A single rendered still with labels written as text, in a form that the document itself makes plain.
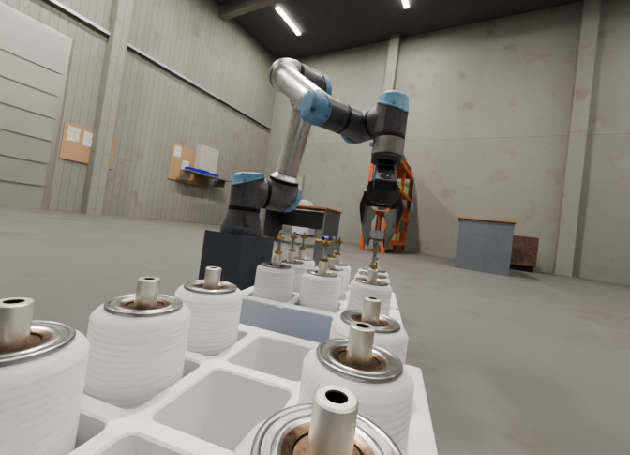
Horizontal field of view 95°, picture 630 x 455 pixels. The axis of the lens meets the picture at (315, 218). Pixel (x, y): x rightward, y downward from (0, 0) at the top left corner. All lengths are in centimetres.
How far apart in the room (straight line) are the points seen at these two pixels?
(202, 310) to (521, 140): 916
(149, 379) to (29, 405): 11
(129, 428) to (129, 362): 6
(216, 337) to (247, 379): 8
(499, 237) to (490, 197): 374
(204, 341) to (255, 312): 27
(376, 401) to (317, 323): 42
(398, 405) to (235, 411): 21
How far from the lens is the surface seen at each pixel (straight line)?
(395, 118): 72
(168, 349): 36
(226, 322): 44
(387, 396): 25
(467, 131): 942
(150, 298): 37
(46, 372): 28
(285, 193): 111
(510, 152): 924
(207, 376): 40
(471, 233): 531
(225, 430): 43
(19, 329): 30
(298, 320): 66
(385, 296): 67
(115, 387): 36
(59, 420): 30
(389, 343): 36
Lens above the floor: 36
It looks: 2 degrees up
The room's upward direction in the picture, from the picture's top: 8 degrees clockwise
